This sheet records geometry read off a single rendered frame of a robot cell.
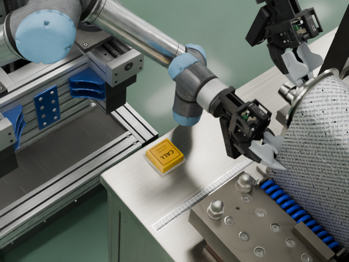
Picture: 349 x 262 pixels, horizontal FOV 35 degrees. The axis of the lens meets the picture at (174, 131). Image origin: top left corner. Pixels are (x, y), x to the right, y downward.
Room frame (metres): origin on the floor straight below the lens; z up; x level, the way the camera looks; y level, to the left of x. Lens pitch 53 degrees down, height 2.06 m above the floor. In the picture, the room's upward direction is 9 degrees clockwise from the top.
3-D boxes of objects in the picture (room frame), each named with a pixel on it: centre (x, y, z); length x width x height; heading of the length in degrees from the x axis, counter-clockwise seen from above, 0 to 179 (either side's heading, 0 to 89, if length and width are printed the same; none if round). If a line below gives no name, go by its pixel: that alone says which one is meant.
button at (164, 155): (0.79, 0.02, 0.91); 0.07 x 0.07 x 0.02; 47
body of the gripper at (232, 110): (0.78, -0.14, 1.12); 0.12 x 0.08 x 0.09; 47
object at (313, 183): (0.62, -0.31, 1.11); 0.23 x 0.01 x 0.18; 47
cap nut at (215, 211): (0.58, -0.11, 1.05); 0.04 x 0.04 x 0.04
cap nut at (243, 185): (0.66, -0.17, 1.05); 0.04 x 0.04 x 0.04
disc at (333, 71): (0.75, -0.26, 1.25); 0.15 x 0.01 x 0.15; 137
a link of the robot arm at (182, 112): (0.91, -0.02, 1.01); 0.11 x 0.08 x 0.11; 2
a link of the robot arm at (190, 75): (0.89, -0.02, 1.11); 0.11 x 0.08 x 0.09; 47
